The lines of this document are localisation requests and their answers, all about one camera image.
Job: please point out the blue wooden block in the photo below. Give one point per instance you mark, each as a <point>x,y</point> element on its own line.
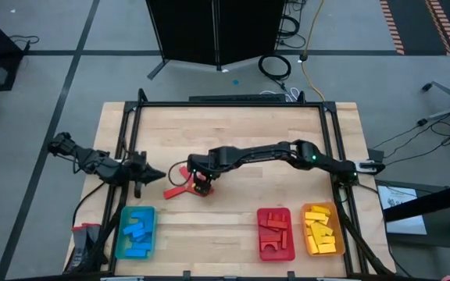
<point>135,253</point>
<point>141,246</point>
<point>148,223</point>
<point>133,228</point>
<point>141,235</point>
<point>141,214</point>

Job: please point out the yellow thick wooden block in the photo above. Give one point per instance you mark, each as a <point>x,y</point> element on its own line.
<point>326,248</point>

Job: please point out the black side stand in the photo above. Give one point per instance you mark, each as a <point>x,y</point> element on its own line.
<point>428,202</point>

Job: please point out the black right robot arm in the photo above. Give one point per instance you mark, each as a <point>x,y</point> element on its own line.
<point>268,152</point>

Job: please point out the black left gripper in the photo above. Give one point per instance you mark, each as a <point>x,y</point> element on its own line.
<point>138,169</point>

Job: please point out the white paper sheet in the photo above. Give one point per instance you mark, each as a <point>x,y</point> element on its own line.
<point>412,227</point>

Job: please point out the red translucent plastic bin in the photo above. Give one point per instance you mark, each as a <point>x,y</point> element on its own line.
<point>290,253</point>

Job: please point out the black folding partition screen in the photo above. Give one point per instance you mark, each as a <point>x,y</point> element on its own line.
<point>186,27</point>

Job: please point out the black aluminium table frame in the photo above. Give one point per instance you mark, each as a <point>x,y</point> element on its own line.
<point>209,104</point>

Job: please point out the red and black tool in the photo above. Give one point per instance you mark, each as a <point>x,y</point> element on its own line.
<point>79,236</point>

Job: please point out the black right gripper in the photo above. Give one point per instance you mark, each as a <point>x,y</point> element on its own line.
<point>201,164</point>

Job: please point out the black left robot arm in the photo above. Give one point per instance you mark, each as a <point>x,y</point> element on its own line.
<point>100,164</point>

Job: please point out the black flat bar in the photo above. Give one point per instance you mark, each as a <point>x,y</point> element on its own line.
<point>240,98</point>

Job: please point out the green translucent plastic bin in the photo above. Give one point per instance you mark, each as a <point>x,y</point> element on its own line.
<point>121,234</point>

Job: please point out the orange translucent plastic bin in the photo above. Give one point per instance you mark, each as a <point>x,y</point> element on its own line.
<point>340,234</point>

